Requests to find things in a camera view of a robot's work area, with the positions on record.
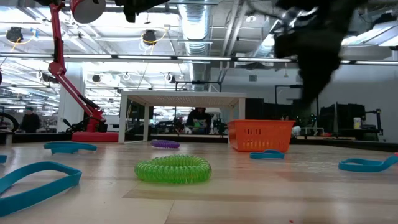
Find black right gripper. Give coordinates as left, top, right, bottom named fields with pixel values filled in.
left=273, top=0, right=369, bottom=106

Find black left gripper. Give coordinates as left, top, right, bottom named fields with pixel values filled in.
left=114, top=0, right=170, bottom=24

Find purple spiral coil ring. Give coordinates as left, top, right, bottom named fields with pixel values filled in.
left=150, top=139, right=181, bottom=149

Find green spiral coil ring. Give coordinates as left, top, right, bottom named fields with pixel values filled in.
left=134, top=154, right=213, bottom=185

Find red desk lamp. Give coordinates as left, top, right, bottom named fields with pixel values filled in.
left=48, top=0, right=119, bottom=143

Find orange plastic basket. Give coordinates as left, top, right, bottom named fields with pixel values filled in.
left=228, top=119, right=295, bottom=153

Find white perforated metal shelf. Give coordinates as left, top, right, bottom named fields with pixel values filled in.
left=118, top=90, right=247, bottom=144

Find person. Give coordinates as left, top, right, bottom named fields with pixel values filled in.
left=185, top=107, right=213, bottom=135
left=20, top=106, right=41, bottom=134

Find black round wheel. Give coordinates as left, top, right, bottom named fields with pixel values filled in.
left=0, top=111, right=20, bottom=133

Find tall black stand frame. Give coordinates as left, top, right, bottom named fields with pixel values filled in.
left=274, top=84, right=320, bottom=125

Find low black stand frame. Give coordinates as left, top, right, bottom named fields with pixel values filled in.
left=175, top=80, right=222, bottom=93

